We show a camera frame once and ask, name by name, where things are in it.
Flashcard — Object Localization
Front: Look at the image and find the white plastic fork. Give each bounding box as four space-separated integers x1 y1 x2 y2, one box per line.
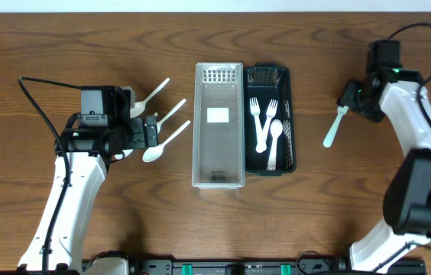
249 97 267 153
262 99 278 141

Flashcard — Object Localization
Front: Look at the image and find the white plastic spoon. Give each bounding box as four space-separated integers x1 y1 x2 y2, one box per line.
142 120 191 163
157 99 186 133
115 113 157 160
130 78 170 118
267 119 283 171

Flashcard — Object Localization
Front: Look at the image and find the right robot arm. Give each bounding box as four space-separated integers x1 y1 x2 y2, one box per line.
338 40 431 273

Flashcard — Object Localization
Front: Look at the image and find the black plastic basket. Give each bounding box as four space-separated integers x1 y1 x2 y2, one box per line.
243 63 297 176

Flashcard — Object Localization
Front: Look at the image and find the pale green plastic fork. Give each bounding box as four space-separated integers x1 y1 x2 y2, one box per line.
322 106 348 148

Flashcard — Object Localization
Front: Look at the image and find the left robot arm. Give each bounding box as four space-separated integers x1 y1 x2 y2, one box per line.
18 86 157 274

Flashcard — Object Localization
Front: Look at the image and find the clear plastic basket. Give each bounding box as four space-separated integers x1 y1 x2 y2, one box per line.
192 63 245 189

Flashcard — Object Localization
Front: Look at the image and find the black mounting rail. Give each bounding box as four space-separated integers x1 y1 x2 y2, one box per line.
0 251 427 275

